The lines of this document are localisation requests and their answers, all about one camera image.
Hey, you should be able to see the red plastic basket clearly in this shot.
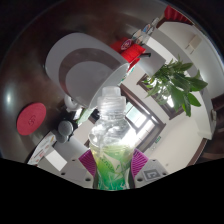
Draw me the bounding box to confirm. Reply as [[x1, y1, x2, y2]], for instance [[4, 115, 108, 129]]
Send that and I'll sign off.
[[109, 37, 147, 73]]

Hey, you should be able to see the printed paper sheet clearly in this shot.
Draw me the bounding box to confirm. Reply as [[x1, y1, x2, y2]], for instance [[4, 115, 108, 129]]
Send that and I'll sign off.
[[27, 129, 58, 166]]

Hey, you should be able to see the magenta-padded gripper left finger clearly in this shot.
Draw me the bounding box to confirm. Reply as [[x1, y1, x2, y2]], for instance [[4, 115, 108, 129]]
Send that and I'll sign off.
[[57, 148, 98, 189]]

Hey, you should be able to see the white wall unit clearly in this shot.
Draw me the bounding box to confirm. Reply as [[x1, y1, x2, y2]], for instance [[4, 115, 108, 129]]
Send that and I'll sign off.
[[184, 33, 203, 54]]

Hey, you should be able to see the clear green-labelled drink bottle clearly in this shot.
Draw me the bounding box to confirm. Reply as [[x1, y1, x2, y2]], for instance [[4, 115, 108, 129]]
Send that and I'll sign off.
[[88, 85, 138, 192]]

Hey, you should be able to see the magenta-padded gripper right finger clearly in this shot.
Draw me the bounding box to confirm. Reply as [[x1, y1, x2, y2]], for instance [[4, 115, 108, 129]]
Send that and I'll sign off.
[[132, 148, 169, 188]]

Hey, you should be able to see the flat round red coaster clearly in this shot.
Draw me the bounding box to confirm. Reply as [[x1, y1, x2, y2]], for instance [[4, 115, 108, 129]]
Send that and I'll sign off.
[[16, 102, 48, 137]]

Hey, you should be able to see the green flat packet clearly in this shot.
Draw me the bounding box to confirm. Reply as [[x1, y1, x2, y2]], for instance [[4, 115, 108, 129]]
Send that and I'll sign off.
[[78, 107, 96, 126]]

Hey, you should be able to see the dark wooden glazed door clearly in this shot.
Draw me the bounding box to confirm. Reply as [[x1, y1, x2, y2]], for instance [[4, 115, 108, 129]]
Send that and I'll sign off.
[[119, 83, 168, 154]]

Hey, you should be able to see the small potted plant, white pot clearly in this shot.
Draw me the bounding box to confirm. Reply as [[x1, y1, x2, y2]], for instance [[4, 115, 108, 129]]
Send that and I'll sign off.
[[141, 46, 209, 118]]

